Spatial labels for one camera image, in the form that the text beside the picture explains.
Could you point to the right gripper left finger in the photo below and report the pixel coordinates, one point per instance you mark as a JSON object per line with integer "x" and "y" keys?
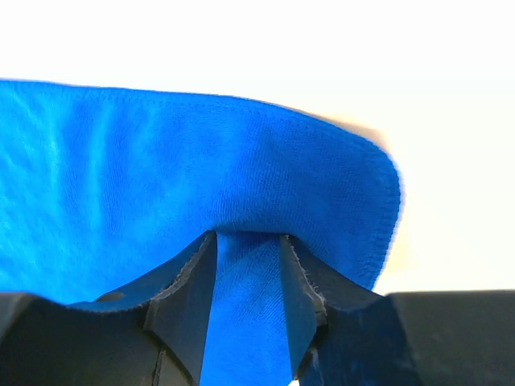
{"x": 151, "y": 331}

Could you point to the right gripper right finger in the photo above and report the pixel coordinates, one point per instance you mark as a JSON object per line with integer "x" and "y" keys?
{"x": 340, "y": 333}

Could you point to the blue towel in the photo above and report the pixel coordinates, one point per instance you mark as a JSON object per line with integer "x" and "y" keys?
{"x": 101, "y": 185}

